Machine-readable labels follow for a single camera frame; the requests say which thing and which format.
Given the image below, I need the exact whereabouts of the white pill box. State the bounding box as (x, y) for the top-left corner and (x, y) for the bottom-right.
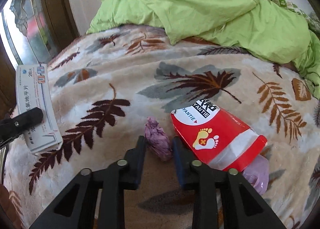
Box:
(16, 64), (63, 154)

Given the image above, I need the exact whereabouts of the red foot patch pouch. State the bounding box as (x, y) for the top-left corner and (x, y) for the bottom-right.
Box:
(171, 99), (267, 172)

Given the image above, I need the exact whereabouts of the purple paper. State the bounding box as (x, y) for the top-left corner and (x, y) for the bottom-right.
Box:
(144, 117), (173, 162)

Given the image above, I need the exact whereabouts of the leaf pattern blanket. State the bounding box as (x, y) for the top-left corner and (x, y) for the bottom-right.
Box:
(3, 26), (319, 228)

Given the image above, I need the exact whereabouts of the stained glass door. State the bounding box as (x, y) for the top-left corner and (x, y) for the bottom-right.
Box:
(1, 0), (79, 68)

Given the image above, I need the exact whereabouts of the green quilt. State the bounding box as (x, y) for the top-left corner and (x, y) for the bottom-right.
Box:
(88, 0), (319, 97)

